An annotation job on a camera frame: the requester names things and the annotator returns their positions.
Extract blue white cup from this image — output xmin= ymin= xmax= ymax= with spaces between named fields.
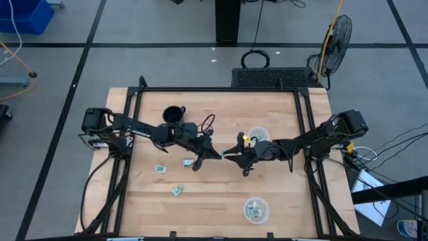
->
xmin=397 ymin=219 xmax=419 ymax=239

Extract white floor cable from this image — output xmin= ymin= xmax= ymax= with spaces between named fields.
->
xmin=0 ymin=0 xmax=23 ymax=67

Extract black object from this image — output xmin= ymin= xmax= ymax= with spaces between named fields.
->
xmin=0 ymin=103 xmax=13 ymax=122

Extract black computer case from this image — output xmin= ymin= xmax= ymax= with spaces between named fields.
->
xmin=231 ymin=66 xmax=317 ymax=89

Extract black hanging cable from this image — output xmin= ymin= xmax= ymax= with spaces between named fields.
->
xmin=240 ymin=0 xmax=271 ymax=70

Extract grey metal bar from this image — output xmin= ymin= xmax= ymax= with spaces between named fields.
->
xmin=0 ymin=77 xmax=30 ymax=88

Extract coiled white cable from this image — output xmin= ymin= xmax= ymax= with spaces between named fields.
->
xmin=353 ymin=145 xmax=379 ymax=162

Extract black floor cable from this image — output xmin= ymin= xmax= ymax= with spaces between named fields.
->
xmin=369 ymin=133 xmax=428 ymax=170
xmin=381 ymin=123 xmax=428 ymax=150

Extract black beam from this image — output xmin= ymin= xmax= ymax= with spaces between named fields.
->
xmin=350 ymin=175 xmax=428 ymax=205

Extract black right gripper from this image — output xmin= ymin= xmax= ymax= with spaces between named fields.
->
xmin=223 ymin=131 xmax=274 ymax=177

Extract white booklet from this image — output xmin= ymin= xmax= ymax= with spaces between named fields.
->
xmin=350 ymin=169 xmax=392 ymax=228

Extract black column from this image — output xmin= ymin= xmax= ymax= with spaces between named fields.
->
xmin=215 ymin=0 xmax=242 ymax=44

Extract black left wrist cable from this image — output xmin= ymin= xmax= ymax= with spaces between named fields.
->
xmin=199 ymin=113 xmax=217 ymax=135

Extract black aluminium table frame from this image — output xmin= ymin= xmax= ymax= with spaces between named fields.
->
xmin=80 ymin=75 xmax=360 ymax=239

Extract blue plastic bin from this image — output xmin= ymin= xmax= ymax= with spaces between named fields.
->
xmin=0 ymin=0 xmax=56 ymax=35

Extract yellow hanging cable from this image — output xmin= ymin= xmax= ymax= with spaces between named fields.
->
xmin=316 ymin=0 xmax=344 ymax=83

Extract dark blue mug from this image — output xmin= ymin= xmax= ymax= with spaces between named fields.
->
xmin=162 ymin=105 xmax=187 ymax=125

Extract clear plastic bowl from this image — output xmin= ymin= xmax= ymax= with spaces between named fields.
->
xmin=243 ymin=196 xmax=271 ymax=226
xmin=247 ymin=125 xmax=271 ymax=143

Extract yellow floor cable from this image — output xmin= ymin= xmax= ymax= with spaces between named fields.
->
xmin=0 ymin=40 xmax=37 ymax=103

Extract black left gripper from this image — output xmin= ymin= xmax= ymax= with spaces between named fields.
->
xmin=177 ymin=122 xmax=223 ymax=171

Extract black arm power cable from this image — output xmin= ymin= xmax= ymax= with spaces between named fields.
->
xmin=79 ymin=155 xmax=113 ymax=232

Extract black floor fan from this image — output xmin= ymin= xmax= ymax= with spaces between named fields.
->
xmin=306 ymin=14 xmax=353 ymax=90

